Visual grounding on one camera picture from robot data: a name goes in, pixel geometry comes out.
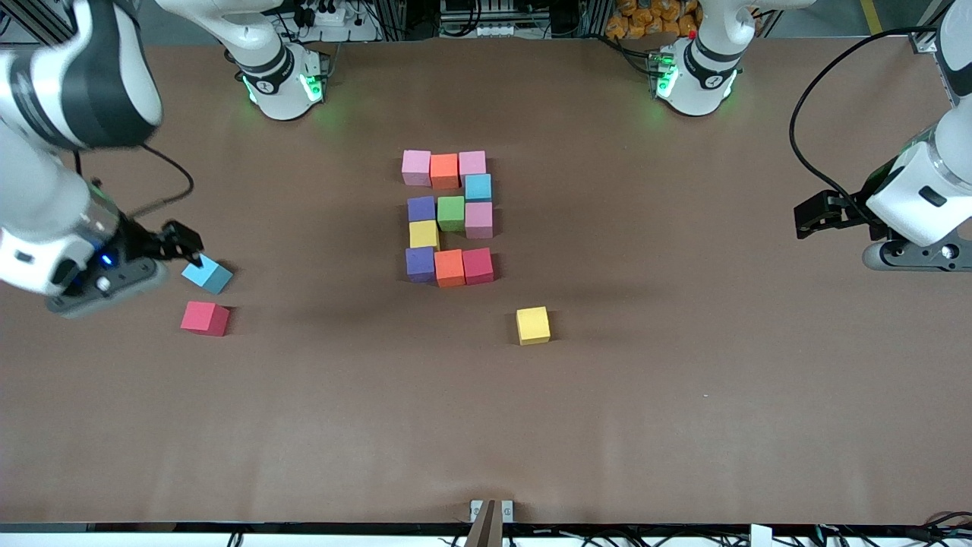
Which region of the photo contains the brown table cover sheet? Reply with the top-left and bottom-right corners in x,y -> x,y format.
0,36 -> 972,526

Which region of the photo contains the orange packets pile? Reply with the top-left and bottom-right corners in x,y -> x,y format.
605,0 -> 701,40

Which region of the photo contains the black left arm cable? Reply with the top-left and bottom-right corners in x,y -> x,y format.
789,27 -> 942,225

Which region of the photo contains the black right camera cable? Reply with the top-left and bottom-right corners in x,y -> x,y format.
74,143 -> 195,223

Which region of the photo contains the orange foam block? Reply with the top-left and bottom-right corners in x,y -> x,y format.
434,249 -> 466,288
430,153 -> 460,190

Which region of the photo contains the aluminium frame profile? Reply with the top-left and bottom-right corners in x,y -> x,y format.
910,0 -> 972,54
0,0 -> 115,63

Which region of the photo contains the metal equipment rack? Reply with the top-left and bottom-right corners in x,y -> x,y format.
437,0 -> 555,39

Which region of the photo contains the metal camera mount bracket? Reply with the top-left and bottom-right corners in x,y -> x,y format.
465,498 -> 515,547

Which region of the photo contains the red foam block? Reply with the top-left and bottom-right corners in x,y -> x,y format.
462,248 -> 495,286
180,301 -> 230,337

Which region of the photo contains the white power strip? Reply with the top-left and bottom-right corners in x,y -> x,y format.
304,4 -> 380,43

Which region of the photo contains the black cable bundle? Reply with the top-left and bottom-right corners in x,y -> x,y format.
896,513 -> 972,547

